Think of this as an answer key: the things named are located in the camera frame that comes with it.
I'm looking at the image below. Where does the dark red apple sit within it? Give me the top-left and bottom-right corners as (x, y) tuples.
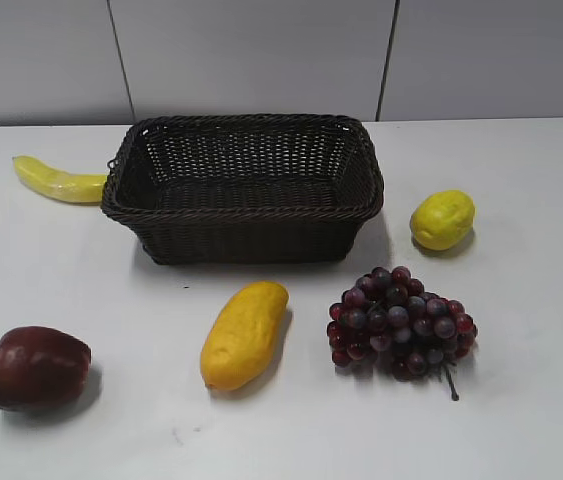
(0, 326), (92, 412)

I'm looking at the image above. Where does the red purple grape bunch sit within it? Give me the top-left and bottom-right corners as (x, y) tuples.
(327, 266), (478, 401)

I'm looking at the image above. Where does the orange yellow mango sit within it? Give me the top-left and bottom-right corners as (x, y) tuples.
(200, 281), (289, 392)

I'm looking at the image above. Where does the yellow lemon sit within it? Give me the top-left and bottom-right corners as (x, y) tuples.
(410, 190), (476, 251)

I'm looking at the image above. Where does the dark brown woven basket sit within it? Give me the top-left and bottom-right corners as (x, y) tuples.
(101, 114), (384, 265)

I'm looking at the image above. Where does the yellow banana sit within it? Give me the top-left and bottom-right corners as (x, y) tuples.
(12, 156), (107, 204)

